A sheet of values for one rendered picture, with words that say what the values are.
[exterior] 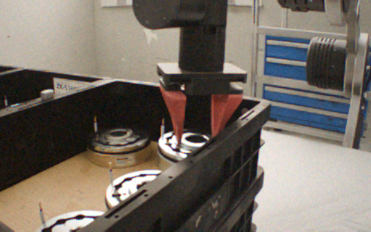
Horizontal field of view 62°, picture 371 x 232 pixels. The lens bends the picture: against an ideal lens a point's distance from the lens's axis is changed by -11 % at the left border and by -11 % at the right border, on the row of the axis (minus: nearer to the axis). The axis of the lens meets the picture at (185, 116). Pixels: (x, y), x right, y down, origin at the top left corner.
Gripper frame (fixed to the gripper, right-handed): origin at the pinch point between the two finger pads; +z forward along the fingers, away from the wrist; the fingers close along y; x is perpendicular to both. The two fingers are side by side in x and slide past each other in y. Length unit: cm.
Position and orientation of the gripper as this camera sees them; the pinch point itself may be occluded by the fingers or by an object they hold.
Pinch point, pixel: (197, 135)
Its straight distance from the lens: 45.9
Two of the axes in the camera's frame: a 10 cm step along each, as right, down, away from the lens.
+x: -2.4, -3.3, 9.1
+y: 9.7, -0.4, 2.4
